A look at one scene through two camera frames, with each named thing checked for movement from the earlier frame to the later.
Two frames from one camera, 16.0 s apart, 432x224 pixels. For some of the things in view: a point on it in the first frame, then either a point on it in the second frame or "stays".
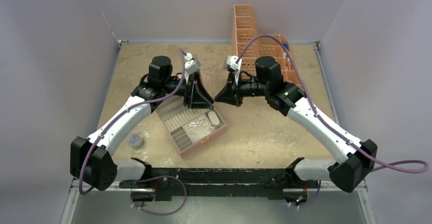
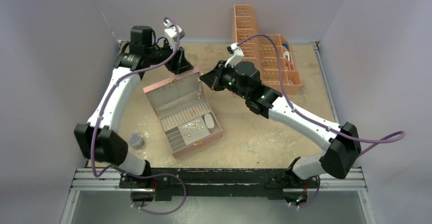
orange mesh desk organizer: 244,30 stays
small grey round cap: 136,141 stays
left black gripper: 195,94 -> 179,63
